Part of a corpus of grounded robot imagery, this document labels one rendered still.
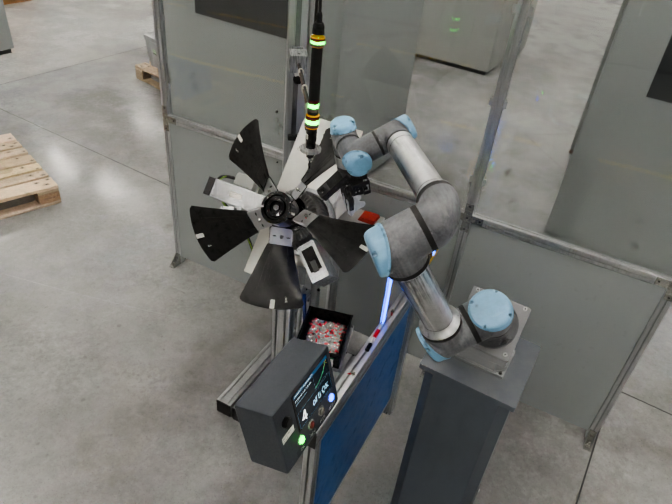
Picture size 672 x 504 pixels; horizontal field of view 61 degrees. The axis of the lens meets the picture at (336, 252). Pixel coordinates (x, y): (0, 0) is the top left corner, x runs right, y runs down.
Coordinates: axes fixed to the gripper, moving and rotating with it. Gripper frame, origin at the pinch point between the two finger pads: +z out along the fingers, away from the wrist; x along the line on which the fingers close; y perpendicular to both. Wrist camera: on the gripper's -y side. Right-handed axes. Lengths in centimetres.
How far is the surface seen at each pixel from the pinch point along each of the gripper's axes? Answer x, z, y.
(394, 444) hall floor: -21, 132, -1
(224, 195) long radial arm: 48, 14, -36
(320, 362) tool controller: -56, -8, -28
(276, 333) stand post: 25, 80, -36
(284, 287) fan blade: 0.8, 24.8, -27.5
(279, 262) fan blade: 7.3, 18.5, -26.2
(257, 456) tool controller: -68, 1, -50
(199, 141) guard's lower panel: 137, 43, -39
